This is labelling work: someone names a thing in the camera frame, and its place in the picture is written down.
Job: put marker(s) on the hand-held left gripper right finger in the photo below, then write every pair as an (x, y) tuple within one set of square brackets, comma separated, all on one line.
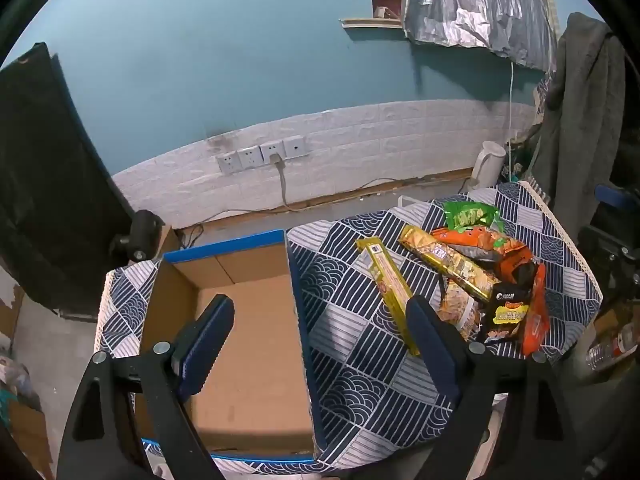
[(432, 345)]

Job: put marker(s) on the orange black snack packet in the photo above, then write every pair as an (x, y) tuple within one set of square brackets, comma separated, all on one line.
[(500, 246)]

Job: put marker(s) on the brown cardboard piece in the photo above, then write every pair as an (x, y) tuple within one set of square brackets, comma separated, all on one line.
[(27, 425)]

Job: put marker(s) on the black yellow snack packet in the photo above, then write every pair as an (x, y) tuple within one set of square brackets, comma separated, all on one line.
[(507, 310)]

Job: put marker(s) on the wooden window ledge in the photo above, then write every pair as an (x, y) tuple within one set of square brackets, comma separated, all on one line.
[(372, 22)]

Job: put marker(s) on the clear plastic water bottle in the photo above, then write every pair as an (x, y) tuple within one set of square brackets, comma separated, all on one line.
[(612, 347)]

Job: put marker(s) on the beige snack packet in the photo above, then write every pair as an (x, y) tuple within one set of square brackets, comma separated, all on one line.
[(460, 312)]

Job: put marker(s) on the silver foil curtain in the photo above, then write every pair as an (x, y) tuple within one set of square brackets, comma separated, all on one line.
[(475, 5)]

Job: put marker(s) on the gold long snack packet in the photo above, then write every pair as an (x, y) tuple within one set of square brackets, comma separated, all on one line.
[(450, 260)]

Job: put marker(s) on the white electric kettle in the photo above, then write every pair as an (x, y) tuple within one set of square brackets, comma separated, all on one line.
[(487, 165)]

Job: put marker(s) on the orange red snack packet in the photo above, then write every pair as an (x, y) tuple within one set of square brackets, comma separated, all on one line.
[(536, 320)]

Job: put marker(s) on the white wall socket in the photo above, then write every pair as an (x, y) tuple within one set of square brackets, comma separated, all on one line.
[(249, 158), (270, 150), (227, 163), (295, 147)]

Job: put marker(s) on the black cloth panel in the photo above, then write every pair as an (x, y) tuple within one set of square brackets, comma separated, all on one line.
[(45, 185)]

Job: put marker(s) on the green snack packet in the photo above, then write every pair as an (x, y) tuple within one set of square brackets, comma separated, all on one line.
[(470, 216)]

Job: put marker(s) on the cardboard box blue rim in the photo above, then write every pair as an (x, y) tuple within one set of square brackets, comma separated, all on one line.
[(250, 320)]

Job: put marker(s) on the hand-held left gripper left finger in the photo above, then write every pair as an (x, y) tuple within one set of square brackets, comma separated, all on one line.
[(200, 360)]

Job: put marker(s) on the blue white patterned tablecloth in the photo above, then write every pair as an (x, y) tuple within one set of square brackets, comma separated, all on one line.
[(360, 360)]

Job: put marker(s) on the yellow long snack packet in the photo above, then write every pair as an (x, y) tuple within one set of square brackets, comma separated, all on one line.
[(387, 280)]

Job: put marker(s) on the grey hanging cloth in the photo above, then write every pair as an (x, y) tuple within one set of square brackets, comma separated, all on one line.
[(575, 110)]

